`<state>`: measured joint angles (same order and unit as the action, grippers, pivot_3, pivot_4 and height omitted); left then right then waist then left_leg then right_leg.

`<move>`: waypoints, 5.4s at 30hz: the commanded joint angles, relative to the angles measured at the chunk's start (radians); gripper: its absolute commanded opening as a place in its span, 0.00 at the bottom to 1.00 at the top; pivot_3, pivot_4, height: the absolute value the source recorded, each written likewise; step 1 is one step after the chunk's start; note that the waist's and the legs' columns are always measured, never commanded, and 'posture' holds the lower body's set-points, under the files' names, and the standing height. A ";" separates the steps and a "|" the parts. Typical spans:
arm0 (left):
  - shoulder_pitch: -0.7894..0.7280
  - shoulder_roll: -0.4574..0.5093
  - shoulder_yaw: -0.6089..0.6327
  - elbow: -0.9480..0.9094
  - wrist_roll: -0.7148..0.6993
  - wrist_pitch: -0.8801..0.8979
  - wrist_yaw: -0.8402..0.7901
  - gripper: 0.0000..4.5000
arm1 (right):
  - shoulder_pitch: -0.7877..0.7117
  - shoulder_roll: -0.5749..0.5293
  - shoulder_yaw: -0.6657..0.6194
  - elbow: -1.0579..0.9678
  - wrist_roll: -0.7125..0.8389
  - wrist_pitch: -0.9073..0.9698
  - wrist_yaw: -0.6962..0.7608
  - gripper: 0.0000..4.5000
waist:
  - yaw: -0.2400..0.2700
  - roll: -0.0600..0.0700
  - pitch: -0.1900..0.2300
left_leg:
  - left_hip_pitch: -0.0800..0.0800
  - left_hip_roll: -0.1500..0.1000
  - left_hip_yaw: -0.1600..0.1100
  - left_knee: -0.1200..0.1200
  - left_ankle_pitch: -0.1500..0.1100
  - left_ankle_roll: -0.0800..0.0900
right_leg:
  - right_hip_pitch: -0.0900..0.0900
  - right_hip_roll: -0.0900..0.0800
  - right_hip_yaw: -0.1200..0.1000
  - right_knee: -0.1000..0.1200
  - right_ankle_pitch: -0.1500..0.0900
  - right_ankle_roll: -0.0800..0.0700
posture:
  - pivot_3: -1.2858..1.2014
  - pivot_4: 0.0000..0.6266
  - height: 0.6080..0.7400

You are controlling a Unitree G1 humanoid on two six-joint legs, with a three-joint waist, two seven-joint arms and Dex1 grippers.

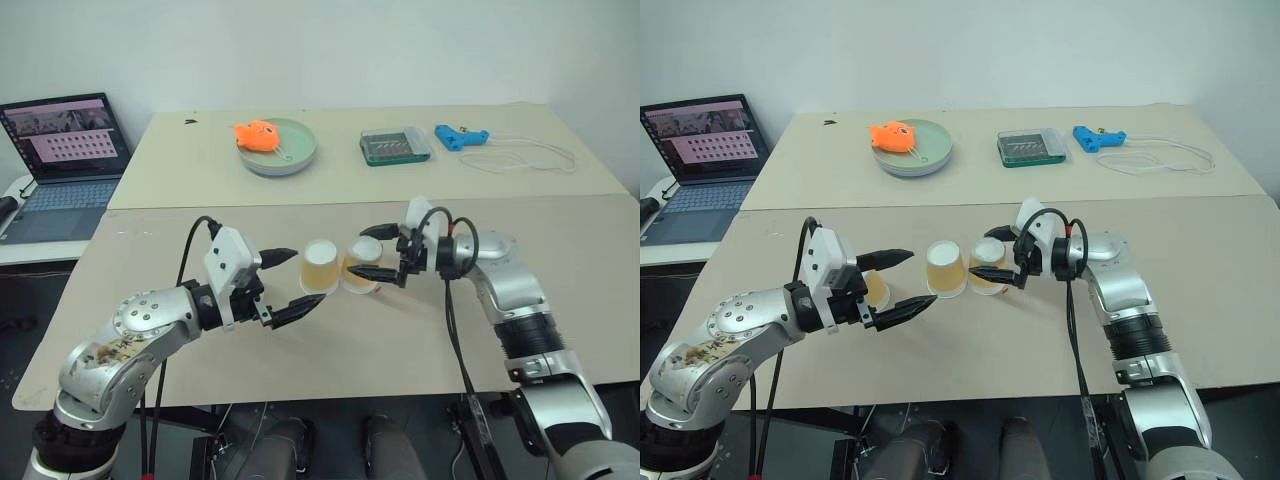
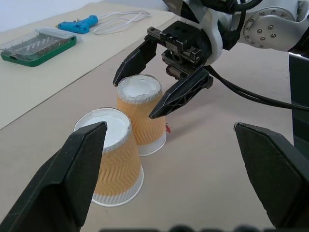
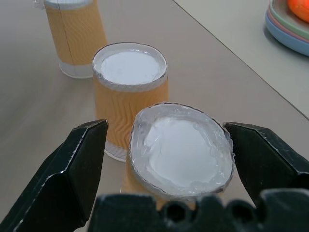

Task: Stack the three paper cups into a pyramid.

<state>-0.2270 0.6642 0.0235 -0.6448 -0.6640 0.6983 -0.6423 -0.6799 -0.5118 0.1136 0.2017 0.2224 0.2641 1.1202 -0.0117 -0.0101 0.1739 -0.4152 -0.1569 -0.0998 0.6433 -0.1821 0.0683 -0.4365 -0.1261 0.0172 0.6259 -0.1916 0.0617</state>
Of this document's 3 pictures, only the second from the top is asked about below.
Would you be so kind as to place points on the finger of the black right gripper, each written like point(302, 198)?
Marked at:
point(183, 93)
point(137, 60)

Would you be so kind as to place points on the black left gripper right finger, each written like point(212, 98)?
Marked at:
point(277, 174)

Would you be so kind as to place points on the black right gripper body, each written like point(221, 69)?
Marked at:
point(186, 41)

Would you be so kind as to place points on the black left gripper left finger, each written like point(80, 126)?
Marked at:
point(60, 183)

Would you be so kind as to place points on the orange white paper cup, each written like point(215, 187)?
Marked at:
point(135, 116)
point(118, 169)

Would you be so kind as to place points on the blue glue gun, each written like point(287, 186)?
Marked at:
point(77, 26)

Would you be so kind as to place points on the dark robot torso panel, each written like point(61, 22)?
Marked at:
point(300, 82)

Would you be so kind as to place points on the green clear-lid tool box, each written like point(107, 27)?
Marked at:
point(36, 47)

